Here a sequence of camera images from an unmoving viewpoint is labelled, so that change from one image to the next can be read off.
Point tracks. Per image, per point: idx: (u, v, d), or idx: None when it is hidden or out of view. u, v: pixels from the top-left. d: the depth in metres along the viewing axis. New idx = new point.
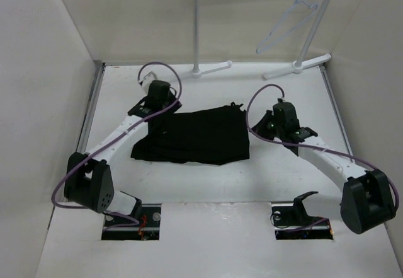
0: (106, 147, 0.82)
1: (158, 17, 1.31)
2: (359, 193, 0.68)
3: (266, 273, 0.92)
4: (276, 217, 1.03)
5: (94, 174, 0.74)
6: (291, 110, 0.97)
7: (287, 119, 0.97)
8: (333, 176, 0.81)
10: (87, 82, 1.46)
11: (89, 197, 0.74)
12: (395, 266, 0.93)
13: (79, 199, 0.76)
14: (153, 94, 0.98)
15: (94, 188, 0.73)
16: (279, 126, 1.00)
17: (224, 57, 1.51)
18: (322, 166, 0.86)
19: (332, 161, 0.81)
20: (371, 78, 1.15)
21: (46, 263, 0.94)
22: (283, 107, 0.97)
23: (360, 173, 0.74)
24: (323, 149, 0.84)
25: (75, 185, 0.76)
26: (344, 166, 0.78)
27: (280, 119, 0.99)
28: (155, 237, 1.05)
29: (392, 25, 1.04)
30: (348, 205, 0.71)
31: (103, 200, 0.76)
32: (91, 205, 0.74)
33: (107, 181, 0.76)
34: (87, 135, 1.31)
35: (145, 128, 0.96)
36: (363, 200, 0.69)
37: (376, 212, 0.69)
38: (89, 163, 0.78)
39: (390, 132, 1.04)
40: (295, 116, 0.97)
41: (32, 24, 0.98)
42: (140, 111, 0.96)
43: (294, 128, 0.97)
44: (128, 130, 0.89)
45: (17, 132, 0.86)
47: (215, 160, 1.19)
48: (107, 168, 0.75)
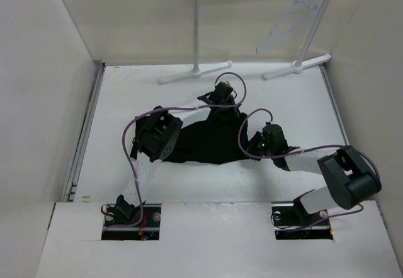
0: (179, 111, 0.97)
1: (158, 17, 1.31)
2: (334, 167, 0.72)
3: (266, 273, 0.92)
4: (276, 217, 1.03)
5: (170, 126, 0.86)
6: (279, 132, 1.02)
7: (276, 141, 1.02)
8: (314, 169, 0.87)
10: (88, 82, 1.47)
11: (157, 142, 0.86)
12: (395, 266, 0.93)
13: (148, 141, 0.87)
14: (220, 92, 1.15)
15: (165, 137, 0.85)
16: (270, 147, 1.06)
17: (224, 57, 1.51)
18: (303, 166, 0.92)
19: (309, 154, 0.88)
20: (372, 78, 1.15)
21: (46, 263, 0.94)
22: (271, 130, 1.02)
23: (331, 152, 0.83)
24: (301, 150, 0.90)
25: (150, 128, 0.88)
26: (318, 153, 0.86)
27: (270, 141, 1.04)
28: (156, 237, 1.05)
29: (392, 25, 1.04)
30: (331, 184, 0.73)
31: (166, 149, 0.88)
32: (158, 147, 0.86)
33: (174, 137, 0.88)
34: (87, 135, 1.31)
35: (207, 114, 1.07)
36: (340, 173, 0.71)
37: (359, 183, 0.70)
38: (165, 117, 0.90)
39: (391, 132, 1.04)
40: (284, 137, 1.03)
41: (32, 24, 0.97)
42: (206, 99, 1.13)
43: (283, 147, 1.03)
44: (197, 107, 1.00)
45: (17, 131, 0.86)
47: (215, 161, 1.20)
48: (179, 127, 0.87)
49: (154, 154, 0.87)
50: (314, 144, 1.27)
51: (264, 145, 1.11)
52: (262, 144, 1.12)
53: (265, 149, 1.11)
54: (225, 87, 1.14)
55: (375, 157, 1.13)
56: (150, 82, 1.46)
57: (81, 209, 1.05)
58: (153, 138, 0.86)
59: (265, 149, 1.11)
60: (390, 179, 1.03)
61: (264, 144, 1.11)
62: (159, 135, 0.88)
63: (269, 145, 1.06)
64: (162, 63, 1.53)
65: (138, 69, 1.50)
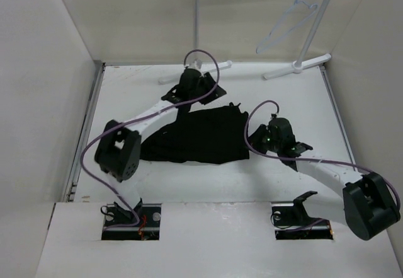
0: (138, 121, 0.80)
1: (158, 17, 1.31)
2: (361, 197, 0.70)
3: (266, 273, 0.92)
4: (276, 217, 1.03)
5: (126, 141, 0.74)
6: (287, 127, 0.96)
7: (283, 136, 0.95)
8: (333, 186, 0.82)
10: (88, 82, 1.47)
11: (118, 162, 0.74)
12: (395, 266, 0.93)
13: (106, 163, 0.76)
14: (186, 82, 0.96)
15: (123, 156, 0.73)
16: (276, 143, 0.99)
17: (225, 57, 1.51)
18: (318, 176, 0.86)
19: (329, 169, 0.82)
20: (372, 78, 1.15)
21: (46, 263, 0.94)
22: (279, 124, 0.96)
23: (356, 178, 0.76)
24: (319, 159, 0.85)
25: (107, 148, 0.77)
26: (341, 173, 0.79)
27: (276, 136, 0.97)
28: (156, 237, 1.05)
29: (392, 25, 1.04)
30: (351, 212, 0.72)
31: (130, 167, 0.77)
32: (118, 169, 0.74)
33: (136, 150, 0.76)
34: (87, 135, 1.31)
35: (174, 116, 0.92)
36: (366, 205, 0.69)
37: (380, 215, 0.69)
38: (121, 132, 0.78)
39: (391, 132, 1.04)
40: (291, 132, 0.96)
41: (32, 24, 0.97)
42: (172, 98, 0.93)
43: (290, 144, 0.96)
44: (159, 111, 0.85)
45: (17, 130, 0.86)
47: (215, 161, 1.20)
48: (138, 139, 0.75)
49: (117, 176, 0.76)
50: (314, 144, 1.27)
51: (268, 142, 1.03)
52: (268, 138, 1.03)
53: (270, 146, 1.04)
54: (191, 77, 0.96)
55: (375, 157, 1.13)
56: (150, 82, 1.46)
57: (81, 209, 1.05)
58: (111, 159, 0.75)
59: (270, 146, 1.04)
60: (390, 179, 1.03)
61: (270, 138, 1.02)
62: (116, 154, 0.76)
63: (275, 142, 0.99)
64: (161, 63, 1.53)
65: (138, 69, 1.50)
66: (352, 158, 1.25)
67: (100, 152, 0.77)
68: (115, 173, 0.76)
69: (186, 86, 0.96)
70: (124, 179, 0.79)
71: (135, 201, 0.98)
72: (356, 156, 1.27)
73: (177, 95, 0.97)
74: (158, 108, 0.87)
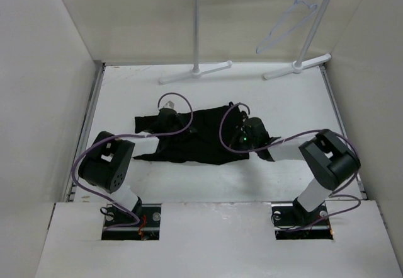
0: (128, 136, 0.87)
1: (158, 17, 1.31)
2: (316, 152, 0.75)
3: (266, 273, 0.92)
4: (276, 217, 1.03)
5: (119, 149, 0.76)
6: (260, 125, 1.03)
7: (257, 134, 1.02)
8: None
10: (88, 82, 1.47)
11: (107, 171, 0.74)
12: (395, 266, 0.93)
13: (94, 171, 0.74)
14: (161, 121, 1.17)
15: (116, 161, 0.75)
16: (252, 140, 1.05)
17: (224, 57, 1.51)
18: (288, 154, 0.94)
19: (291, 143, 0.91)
20: (372, 78, 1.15)
21: (46, 263, 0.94)
22: (252, 123, 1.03)
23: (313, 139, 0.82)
24: (283, 140, 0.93)
25: (96, 157, 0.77)
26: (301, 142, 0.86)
27: (252, 135, 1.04)
28: (155, 237, 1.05)
29: (392, 25, 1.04)
30: (313, 166, 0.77)
31: (117, 178, 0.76)
32: (107, 176, 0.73)
33: (126, 161, 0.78)
34: (87, 135, 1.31)
35: (155, 146, 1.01)
36: (323, 157, 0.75)
37: (340, 164, 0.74)
38: (111, 144, 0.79)
39: (391, 132, 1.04)
40: (264, 130, 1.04)
41: (32, 24, 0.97)
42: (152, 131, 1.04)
43: (265, 140, 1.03)
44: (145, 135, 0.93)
45: (17, 130, 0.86)
47: (215, 161, 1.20)
48: (130, 148, 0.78)
49: (104, 187, 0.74)
50: None
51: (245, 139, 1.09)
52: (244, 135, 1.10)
53: (247, 144, 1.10)
54: (165, 117, 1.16)
55: (375, 157, 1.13)
56: (150, 82, 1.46)
57: (80, 209, 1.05)
58: (101, 167, 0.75)
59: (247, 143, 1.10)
60: (390, 179, 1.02)
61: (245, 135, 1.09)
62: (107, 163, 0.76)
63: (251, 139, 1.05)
64: (161, 63, 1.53)
65: (138, 69, 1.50)
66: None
67: (88, 161, 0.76)
68: (102, 184, 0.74)
69: (163, 125, 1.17)
70: (111, 192, 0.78)
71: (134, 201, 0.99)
72: None
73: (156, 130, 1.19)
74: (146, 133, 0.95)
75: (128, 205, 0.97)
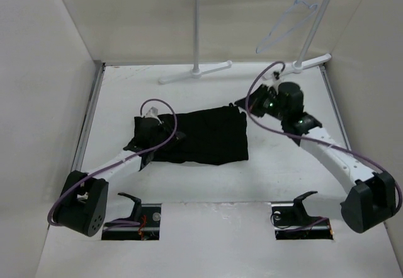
0: (103, 170, 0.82)
1: (158, 17, 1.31)
2: (368, 199, 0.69)
3: (266, 273, 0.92)
4: (276, 217, 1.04)
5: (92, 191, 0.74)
6: (298, 96, 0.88)
7: (293, 105, 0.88)
8: (337, 174, 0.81)
10: (88, 82, 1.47)
11: (82, 217, 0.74)
12: (396, 267, 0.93)
13: (70, 219, 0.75)
14: (144, 131, 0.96)
15: (87, 207, 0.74)
16: (283, 111, 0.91)
17: (224, 57, 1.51)
18: (325, 162, 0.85)
19: (339, 159, 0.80)
20: (372, 78, 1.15)
21: (46, 263, 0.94)
22: (291, 92, 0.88)
23: (365, 174, 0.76)
24: (330, 144, 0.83)
25: (69, 203, 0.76)
26: (351, 166, 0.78)
27: (286, 104, 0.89)
28: (156, 237, 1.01)
29: (392, 25, 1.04)
30: (352, 206, 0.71)
31: (94, 220, 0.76)
32: (82, 222, 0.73)
33: (102, 202, 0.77)
34: (87, 135, 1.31)
35: (138, 166, 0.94)
36: (369, 205, 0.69)
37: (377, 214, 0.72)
38: (85, 184, 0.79)
39: (391, 132, 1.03)
40: (301, 103, 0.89)
41: (31, 24, 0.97)
42: (134, 148, 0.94)
43: (297, 115, 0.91)
44: (124, 159, 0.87)
45: (17, 130, 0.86)
47: (215, 161, 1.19)
48: (106, 187, 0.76)
49: (81, 232, 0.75)
50: None
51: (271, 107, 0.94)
52: (271, 104, 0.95)
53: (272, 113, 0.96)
54: (148, 127, 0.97)
55: (375, 156, 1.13)
56: (150, 82, 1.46)
57: None
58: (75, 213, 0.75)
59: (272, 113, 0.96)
60: None
61: (272, 104, 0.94)
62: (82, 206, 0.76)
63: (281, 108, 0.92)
64: (162, 63, 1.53)
65: (138, 69, 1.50)
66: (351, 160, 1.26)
67: (61, 208, 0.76)
68: (79, 229, 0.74)
69: (146, 134, 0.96)
70: (92, 234, 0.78)
71: (130, 206, 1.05)
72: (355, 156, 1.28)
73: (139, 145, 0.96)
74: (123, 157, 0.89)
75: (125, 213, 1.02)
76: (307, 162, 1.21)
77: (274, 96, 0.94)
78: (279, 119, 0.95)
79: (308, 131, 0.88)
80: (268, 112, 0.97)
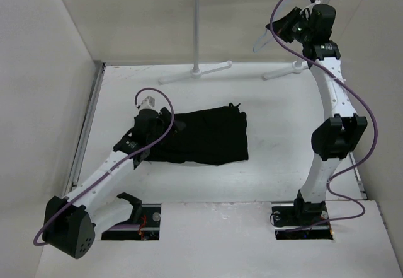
0: (86, 190, 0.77)
1: (158, 17, 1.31)
2: (334, 132, 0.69)
3: (267, 273, 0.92)
4: (276, 217, 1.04)
5: (72, 223, 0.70)
6: (330, 19, 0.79)
7: (319, 28, 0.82)
8: (325, 104, 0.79)
10: (87, 82, 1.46)
11: (68, 243, 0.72)
12: (395, 268, 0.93)
13: (56, 244, 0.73)
14: (141, 127, 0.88)
15: (70, 235, 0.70)
16: (308, 33, 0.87)
17: (225, 57, 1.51)
18: (323, 92, 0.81)
19: (332, 92, 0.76)
20: (373, 77, 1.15)
21: (46, 264, 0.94)
22: (322, 11, 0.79)
23: (347, 113, 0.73)
24: (334, 77, 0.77)
25: (53, 228, 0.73)
26: (339, 101, 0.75)
27: (312, 24, 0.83)
28: (156, 237, 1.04)
29: (391, 26, 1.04)
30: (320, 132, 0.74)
31: (82, 244, 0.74)
32: (68, 248, 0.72)
33: (86, 228, 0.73)
34: (87, 136, 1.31)
35: (131, 166, 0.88)
36: (332, 137, 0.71)
37: (339, 145, 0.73)
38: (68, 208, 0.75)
39: (391, 132, 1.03)
40: (330, 28, 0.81)
41: (32, 24, 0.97)
42: (126, 145, 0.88)
43: (322, 38, 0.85)
44: (109, 170, 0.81)
45: (17, 131, 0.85)
47: (214, 161, 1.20)
48: (85, 217, 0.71)
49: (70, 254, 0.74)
50: None
51: (299, 31, 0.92)
52: (300, 28, 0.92)
53: (299, 36, 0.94)
54: (145, 121, 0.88)
55: (375, 157, 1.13)
56: (150, 82, 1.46)
57: None
58: (60, 239, 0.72)
59: (300, 35, 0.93)
60: (390, 179, 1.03)
61: (301, 28, 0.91)
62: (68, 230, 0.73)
63: (309, 29, 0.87)
64: (161, 63, 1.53)
65: (138, 69, 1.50)
66: (352, 159, 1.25)
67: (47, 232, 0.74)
68: (68, 251, 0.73)
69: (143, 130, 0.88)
70: (82, 254, 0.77)
71: (128, 210, 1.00)
72: (356, 158, 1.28)
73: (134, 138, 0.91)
74: (107, 167, 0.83)
75: (123, 215, 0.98)
76: (306, 162, 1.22)
77: (304, 18, 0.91)
78: (303, 43, 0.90)
79: (323, 57, 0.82)
80: (295, 36, 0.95)
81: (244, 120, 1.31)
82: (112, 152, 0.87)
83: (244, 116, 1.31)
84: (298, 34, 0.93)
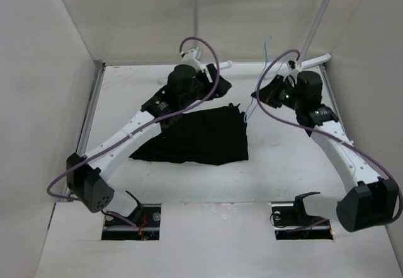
0: (104, 152, 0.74)
1: (158, 17, 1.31)
2: (363, 203, 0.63)
3: (267, 273, 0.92)
4: (276, 217, 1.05)
5: (86, 182, 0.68)
6: (318, 84, 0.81)
7: (311, 93, 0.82)
8: (340, 171, 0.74)
10: (88, 82, 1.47)
11: (85, 199, 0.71)
12: (396, 268, 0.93)
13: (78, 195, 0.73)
14: (174, 86, 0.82)
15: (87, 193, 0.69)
16: (298, 100, 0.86)
17: (225, 57, 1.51)
18: (332, 158, 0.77)
19: (346, 157, 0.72)
20: (373, 77, 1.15)
21: (46, 264, 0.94)
22: (309, 79, 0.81)
23: (371, 178, 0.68)
24: (340, 140, 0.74)
25: (73, 181, 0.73)
26: (357, 166, 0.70)
27: (302, 91, 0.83)
28: (155, 237, 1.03)
29: (391, 25, 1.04)
30: (347, 205, 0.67)
31: (101, 201, 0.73)
32: (87, 203, 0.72)
33: (102, 189, 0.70)
34: (87, 136, 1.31)
35: (157, 129, 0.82)
36: (364, 210, 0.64)
37: (373, 217, 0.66)
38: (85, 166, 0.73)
39: (391, 132, 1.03)
40: (320, 92, 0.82)
41: (32, 24, 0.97)
42: (156, 106, 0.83)
43: (315, 104, 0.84)
44: (131, 133, 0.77)
45: (16, 130, 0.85)
47: (214, 161, 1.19)
48: (99, 179, 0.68)
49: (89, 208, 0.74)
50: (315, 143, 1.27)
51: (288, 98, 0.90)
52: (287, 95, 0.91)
53: (289, 104, 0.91)
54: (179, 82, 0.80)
55: (376, 157, 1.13)
56: (150, 82, 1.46)
57: (81, 209, 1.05)
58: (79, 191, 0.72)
59: (289, 103, 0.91)
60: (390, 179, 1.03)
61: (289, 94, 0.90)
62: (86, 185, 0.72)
63: (298, 96, 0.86)
64: (161, 63, 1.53)
65: (138, 69, 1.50)
66: None
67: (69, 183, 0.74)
68: (85, 204, 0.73)
69: (176, 90, 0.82)
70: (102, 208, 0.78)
71: (130, 205, 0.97)
72: None
73: (166, 97, 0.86)
74: (130, 130, 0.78)
75: (123, 210, 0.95)
76: (306, 162, 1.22)
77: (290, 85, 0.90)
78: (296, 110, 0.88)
79: (322, 123, 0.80)
80: (284, 104, 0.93)
81: (244, 119, 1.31)
82: (138, 111, 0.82)
83: (244, 116, 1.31)
84: (288, 102, 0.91)
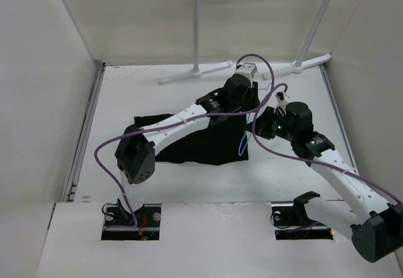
0: (159, 130, 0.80)
1: (158, 17, 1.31)
2: (379, 233, 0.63)
3: (267, 273, 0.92)
4: (276, 217, 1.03)
5: (140, 151, 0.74)
6: (308, 115, 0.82)
7: (304, 124, 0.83)
8: (349, 202, 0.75)
10: (87, 82, 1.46)
11: (131, 168, 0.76)
12: (396, 267, 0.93)
13: (123, 164, 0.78)
14: (228, 89, 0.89)
15: (135, 163, 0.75)
16: (291, 131, 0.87)
17: (225, 57, 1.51)
18: (336, 188, 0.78)
19: (352, 188, 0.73)
20: (373, 77, 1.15)
21: (46, 264, 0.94)
22: (298, 111, 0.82)
23: (381, 206, 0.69)
24: (344, 171, 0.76)
25: (125, 149, 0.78)
26: (365, 195, 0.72)
27: (295, 124, 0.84)
28: (156, 237, 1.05)
29: (391, 25, 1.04)
30: (364, 236, 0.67)
31: (142, 174, 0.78)
32: (131, 173, 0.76)
33: (148, 164, 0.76)
34: (87, 136, 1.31)
35: (204, 123, 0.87)
36: (381, 239, 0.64)
37: (390, 244, 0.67)
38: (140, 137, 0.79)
39: (391, 132, 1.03)
40: (311, 121, 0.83)
41: (32, 24, 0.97)
42: (208, 103, 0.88)
43: (308, 133, 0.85)
44: (186, 120, 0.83)
45: (16, 130, 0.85)
47: (216, 161, 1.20)
48: (152, 152, 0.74)
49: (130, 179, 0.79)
50: None
51: (281, 128, 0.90)
52: (279, 126, 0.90)
53: (281, 134, 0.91)
54: (235, 86, 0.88)
55: (375, 156, 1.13)
56: (150, 82, 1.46)
57: (81, 209, 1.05)
58: (126, 159, 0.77)
59: (282, 133, 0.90)
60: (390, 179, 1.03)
61: (281, 126, 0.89)
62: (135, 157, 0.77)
63: (290, 128, 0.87)
64: (161, 63, 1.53)
65: (138, 69, 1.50)
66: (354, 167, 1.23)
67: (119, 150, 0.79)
68: (128, 173, 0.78)
69: (229, 93, 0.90)
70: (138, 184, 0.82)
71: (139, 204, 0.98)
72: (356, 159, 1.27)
73: (218, 99, 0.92)
74: (185, 117, 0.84)
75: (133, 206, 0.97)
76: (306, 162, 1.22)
77: (281, 116, 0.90)
78: (290, 141, 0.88)
79: (319, 153, 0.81)
80: (278, 134, 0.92)
81: None
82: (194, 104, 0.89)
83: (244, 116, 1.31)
84: (281, 132, 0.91)
